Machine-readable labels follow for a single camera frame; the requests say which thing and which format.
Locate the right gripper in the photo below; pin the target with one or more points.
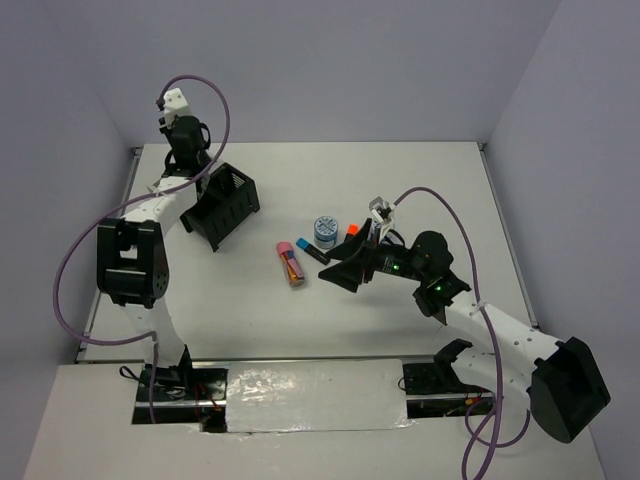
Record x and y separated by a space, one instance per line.
349 271

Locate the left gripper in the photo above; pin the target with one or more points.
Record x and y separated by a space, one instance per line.
165 130

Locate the pink cap pen tube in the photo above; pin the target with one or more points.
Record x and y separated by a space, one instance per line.
292 269

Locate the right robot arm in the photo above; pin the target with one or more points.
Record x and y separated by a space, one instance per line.
558 382

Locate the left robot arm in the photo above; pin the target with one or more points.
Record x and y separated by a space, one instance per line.
133 268

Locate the blue highlighter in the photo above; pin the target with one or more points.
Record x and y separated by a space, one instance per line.
312 251

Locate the blue slime jar left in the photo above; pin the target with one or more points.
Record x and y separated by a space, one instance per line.
325 229

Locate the black slotted organizer box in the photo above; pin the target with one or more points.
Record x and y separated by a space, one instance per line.
230 197

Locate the silver tape panel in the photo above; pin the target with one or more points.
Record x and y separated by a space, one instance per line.
315 396

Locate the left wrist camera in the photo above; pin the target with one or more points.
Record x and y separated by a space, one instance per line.
173 104

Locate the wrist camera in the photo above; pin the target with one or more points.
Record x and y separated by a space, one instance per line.
382 212
173 104

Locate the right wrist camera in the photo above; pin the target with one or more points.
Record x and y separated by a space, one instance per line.
382 212

